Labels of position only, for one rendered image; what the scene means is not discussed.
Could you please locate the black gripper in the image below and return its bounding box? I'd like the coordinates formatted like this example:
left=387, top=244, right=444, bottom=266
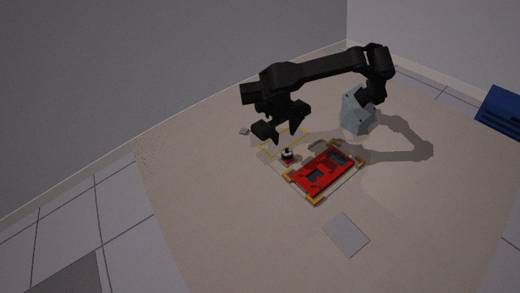
left=250, top=97, right=311, bottom=146

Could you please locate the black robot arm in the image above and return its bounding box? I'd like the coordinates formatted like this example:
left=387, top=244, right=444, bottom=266
left=239, top=43, right=396, bottom=119

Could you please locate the black and grey wheel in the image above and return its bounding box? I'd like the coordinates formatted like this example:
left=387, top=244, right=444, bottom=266
left=281, top=148, right=293, bottom=160

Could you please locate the grey rectangular flat panel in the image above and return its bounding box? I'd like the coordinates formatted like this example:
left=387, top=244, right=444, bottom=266
left=322, top=212, right=370, bottom=258

